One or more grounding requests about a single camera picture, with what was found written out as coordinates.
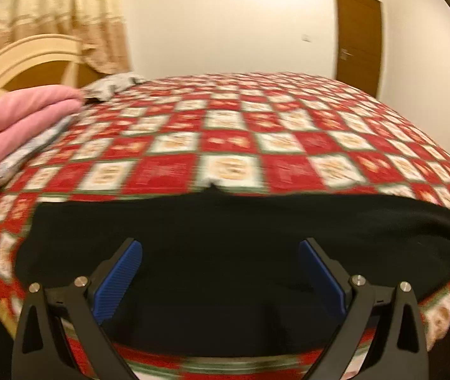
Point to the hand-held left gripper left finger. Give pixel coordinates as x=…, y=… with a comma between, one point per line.
x=118, y=281

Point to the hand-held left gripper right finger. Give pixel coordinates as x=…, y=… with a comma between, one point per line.
x=323, y=281

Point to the black pants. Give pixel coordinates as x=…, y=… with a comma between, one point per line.
x=225, y=245

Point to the grey patterned pillow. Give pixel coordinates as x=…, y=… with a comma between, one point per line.
x=110, y=85
x=31, y=148

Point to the red checkered bedspread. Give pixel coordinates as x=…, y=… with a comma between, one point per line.
x=225, y=134

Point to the folded pink blanket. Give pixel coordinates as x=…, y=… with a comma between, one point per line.
x=11, y=114

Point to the brown wooden door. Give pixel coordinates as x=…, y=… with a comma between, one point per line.
x=357, y=39

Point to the cream wooden headboard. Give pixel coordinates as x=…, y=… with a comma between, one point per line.
x=31, y=47

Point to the beige curtain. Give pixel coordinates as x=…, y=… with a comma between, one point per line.
x=90, y=8

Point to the white wall switch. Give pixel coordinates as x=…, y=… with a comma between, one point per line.
x=307, y=38

